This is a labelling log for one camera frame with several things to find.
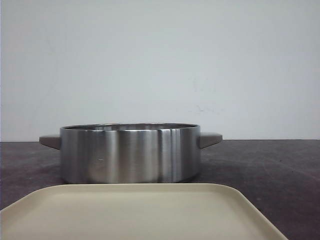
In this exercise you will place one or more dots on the cream plastic tray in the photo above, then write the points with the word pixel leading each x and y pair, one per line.
pixel 155 211

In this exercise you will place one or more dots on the stainless steel steamer pot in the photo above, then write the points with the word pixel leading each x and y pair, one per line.
pixel 124 153

